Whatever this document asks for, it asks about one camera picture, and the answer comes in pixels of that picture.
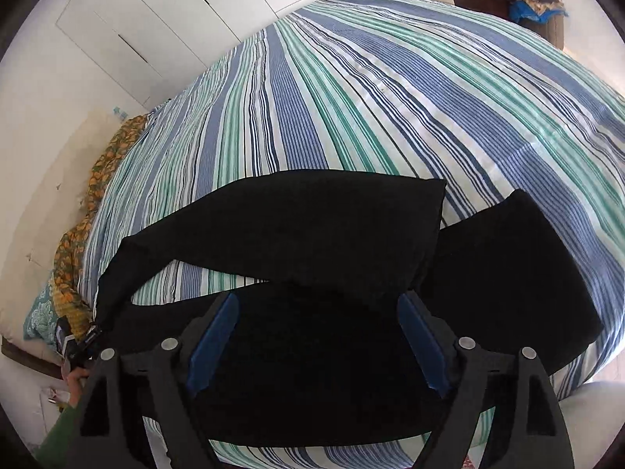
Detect black pants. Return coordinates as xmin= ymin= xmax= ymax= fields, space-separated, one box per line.
xmin=95 ymin=170 xmax=603 ymax=447

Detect green sleeved forearm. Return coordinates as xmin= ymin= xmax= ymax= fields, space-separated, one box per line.
xmin=33 ymin=405 xmax=77 ymax=469

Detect person's left hand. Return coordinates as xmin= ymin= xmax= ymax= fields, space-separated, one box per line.
xmin=64 ymin=367 xmax=90 ymax=408

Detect teal patterned pillow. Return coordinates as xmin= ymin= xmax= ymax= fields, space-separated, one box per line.
xmin=23 ymin=273 xmax=58 ymax=351

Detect orange floral blanket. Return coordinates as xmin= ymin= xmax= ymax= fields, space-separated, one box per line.
xmin=50 ymin=115 xmax=148 ymax=340

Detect beige padded headboard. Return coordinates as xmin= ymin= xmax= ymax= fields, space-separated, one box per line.
xmin=1 ymin=110 xmax=122 ymax=364

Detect striped blue green bedsheet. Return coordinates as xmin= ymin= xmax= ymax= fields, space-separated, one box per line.
xmin=80 ymin=0 xmax=624 ymax=398

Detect white wardrobe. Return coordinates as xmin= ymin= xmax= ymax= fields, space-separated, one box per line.
xmin=57 ymin=0 xmax=314 ymax=109

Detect laundry basket with clothes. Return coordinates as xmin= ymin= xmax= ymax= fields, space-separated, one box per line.
xmin=506 ymin=0 xmax=568 ymax=50

